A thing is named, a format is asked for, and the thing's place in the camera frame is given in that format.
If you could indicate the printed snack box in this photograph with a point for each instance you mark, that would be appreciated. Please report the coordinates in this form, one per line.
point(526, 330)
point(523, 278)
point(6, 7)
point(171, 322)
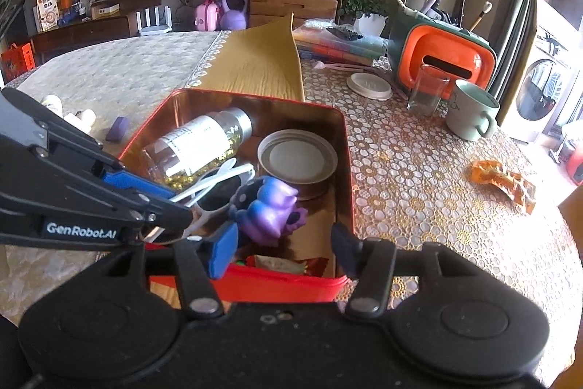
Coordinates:
point(47, 11)

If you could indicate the small cardboard box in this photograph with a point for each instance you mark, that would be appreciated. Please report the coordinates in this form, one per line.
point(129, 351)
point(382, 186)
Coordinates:
point(104, 10)

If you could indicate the white washing machine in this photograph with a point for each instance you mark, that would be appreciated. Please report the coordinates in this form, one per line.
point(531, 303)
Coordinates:
point(539, 93)

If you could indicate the purple rubber toy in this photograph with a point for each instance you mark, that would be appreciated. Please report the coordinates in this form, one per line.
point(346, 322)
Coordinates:
point(268, 211)

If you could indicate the black cabinet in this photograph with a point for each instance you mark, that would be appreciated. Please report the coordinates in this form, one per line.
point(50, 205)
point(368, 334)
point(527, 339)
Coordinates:
point(10, 10)

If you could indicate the purple kettlebell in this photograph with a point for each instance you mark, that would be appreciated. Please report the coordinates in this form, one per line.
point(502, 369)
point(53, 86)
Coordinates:
point(234, 13)

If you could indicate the cream lace-edged tablecloth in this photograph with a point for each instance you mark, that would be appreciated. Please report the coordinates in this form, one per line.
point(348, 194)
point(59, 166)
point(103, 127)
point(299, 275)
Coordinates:
point(114, 65)

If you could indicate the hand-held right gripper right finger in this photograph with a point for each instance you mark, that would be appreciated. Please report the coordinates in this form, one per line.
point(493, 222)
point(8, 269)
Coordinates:
point(345, 247)

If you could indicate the white router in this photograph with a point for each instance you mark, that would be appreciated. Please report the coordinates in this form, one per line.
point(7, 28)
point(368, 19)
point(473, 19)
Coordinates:
point(155, 22)

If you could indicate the round white lid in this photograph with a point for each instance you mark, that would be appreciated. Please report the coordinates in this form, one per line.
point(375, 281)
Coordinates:
point(370, 86)

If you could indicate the white plant pot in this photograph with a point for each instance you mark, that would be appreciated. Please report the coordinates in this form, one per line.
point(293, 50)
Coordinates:
point(371, 24)

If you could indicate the red tin box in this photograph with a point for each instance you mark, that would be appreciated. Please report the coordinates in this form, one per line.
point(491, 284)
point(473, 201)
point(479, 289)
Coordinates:
point(328, 152)

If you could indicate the red snack packet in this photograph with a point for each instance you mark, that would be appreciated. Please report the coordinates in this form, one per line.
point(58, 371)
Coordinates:
point(282, 266)

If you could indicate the orange snack wrapper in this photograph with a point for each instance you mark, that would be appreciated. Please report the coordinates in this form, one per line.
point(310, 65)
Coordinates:
point(501, 184)

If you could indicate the clear drinking glass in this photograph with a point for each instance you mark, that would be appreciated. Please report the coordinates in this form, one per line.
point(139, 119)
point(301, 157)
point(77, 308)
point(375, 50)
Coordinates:
point(426, 93)

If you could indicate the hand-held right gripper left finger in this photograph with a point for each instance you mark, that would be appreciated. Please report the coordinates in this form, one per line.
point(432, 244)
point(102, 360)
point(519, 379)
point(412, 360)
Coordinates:
point(224, 250)

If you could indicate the stack of flat books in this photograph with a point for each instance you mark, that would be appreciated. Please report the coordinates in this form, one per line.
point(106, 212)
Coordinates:
point(341, 42)

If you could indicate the floral plastic tablecloth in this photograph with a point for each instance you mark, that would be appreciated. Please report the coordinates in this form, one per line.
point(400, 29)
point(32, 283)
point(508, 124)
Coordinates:
point(410, 188)

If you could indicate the pink plastic spoon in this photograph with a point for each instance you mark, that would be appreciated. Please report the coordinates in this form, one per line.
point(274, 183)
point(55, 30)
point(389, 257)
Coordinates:
point(341, 66)

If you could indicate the grey curtain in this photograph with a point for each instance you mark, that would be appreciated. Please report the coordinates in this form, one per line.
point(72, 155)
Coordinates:
point(519, 6)

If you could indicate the wooden television cabinet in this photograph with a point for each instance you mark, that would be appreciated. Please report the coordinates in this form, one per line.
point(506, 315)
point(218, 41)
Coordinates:
point(282, 1)

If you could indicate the clear pill bottle silver cap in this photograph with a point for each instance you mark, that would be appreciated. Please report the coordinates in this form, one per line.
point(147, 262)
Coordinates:
point(196, 143)

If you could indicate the red gift bag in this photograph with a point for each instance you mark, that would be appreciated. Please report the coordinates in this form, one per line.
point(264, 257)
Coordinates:
point(18, 62)

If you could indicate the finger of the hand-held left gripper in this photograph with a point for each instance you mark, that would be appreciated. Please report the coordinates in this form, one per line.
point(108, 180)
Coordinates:
point(91, 197)
point(132, 185)

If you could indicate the orange green desk organizer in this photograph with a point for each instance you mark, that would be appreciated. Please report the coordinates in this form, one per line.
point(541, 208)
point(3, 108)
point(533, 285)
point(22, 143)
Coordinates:
point(432, 47)

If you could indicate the small purple eraser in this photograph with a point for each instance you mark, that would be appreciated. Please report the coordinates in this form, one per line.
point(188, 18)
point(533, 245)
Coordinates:
point(117, 129)

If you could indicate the round metal tin lid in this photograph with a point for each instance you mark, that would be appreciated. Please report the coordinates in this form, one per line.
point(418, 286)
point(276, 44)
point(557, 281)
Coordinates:
point(298, 161)

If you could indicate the pale green mug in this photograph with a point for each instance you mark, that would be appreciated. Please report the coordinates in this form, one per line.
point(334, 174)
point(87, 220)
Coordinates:
point(469, 115)

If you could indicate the white stick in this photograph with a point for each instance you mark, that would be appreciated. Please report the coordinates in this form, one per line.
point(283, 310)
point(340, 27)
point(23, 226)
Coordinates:
point(403, 4)

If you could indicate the yellow table runner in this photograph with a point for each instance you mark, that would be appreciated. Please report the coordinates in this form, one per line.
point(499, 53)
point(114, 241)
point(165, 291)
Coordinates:
point(259, 61)

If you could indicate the pink toy suitcase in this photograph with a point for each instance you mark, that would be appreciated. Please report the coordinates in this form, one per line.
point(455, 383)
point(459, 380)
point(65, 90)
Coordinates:
point(207, 15)

